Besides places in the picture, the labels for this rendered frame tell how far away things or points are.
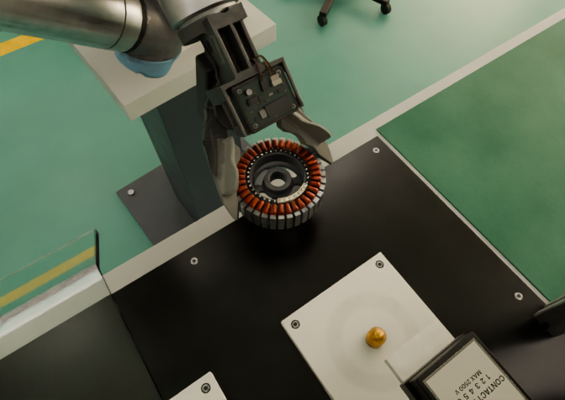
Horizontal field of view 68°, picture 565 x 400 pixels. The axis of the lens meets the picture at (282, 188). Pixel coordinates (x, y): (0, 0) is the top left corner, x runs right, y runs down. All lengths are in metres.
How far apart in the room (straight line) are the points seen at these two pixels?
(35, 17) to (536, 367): 0.63
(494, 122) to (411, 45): 1.30
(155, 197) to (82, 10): 1.06
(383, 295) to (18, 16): 0.47
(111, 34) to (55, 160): 1.25
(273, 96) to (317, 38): 1.57
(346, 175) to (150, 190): 1.02
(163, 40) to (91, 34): 0.09
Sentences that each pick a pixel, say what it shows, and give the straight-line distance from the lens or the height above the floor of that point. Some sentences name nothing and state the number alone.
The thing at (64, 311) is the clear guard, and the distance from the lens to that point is 0.24.
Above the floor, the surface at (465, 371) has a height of 0.92.
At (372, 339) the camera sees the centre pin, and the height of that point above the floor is 0.80.
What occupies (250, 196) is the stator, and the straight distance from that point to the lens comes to 0.48.
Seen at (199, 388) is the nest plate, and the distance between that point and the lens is 0.50.
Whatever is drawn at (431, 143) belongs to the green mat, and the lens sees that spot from 0.69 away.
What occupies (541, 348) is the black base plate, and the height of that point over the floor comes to 0.77.
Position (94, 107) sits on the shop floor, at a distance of 1.85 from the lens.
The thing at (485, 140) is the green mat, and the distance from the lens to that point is 0.72.
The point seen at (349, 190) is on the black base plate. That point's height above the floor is 0.77.
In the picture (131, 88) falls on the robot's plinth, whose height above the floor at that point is 0.75.
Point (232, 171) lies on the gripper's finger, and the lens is 0.44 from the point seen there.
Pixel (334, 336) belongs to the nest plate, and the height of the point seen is 0.78.
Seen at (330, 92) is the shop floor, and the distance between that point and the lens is 1.75.
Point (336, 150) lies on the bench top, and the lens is 0.65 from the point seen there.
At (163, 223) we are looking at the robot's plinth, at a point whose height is 0.02.
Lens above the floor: 1.27
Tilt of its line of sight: 60 degrees down
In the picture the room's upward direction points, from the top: straight up
